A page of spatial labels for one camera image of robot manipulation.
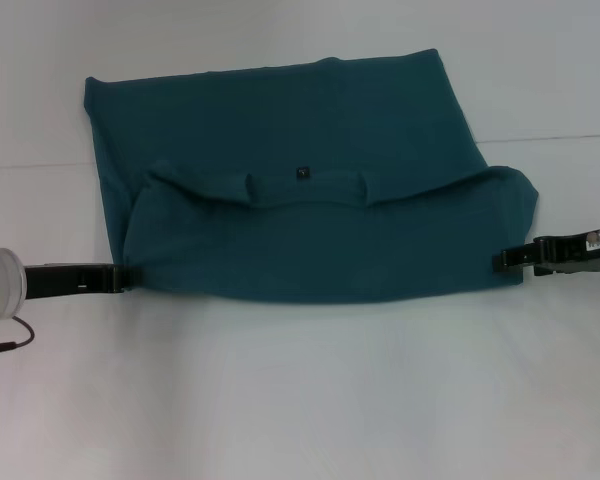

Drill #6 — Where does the left arm cable with plug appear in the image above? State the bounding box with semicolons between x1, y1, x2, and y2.
0;314;35;357

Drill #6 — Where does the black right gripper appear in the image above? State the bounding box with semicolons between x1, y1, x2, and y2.
491;230;600;277

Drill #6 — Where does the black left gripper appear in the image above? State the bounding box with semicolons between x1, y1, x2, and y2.
23;262;144;301

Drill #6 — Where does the teal t-shirt with FREE print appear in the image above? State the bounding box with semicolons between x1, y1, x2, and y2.
83;47;540;306

